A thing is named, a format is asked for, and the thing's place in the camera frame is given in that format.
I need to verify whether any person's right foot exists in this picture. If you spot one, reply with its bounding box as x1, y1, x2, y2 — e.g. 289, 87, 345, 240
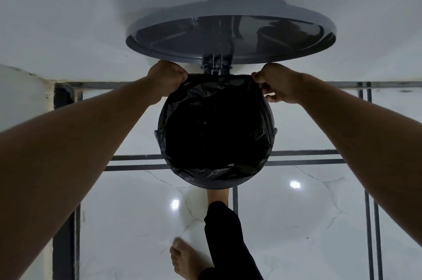
207, 187, 230, 208

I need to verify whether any black trash bag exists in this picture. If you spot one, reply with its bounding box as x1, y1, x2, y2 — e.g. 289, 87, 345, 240
157, 74, 276, 188

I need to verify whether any grey pedal trash bin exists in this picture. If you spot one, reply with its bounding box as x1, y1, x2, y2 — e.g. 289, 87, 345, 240
125, 0, 338, 190

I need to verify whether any person's left forearm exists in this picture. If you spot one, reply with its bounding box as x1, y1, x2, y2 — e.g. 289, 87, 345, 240
0, 74, 159, 280

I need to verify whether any person's left foot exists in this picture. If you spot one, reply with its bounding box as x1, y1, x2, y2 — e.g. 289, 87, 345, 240
170, 237, 215, 280

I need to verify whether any person's left hand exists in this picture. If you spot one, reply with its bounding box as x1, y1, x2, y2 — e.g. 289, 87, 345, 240
145, 60, 189, 106

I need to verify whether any person's right forearm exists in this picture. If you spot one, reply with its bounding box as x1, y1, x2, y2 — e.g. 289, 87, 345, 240
296, 74, 422, 247

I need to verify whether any person's foot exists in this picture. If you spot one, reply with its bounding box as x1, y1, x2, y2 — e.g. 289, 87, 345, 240
170, 237, 215, 280
207, 187, 230, 208

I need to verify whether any person's right hand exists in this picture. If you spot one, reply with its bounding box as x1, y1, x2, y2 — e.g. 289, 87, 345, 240
251, 62, 310, 105

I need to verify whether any person's right leg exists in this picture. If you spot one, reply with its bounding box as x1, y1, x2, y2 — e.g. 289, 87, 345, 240
197, 201, 264, 280

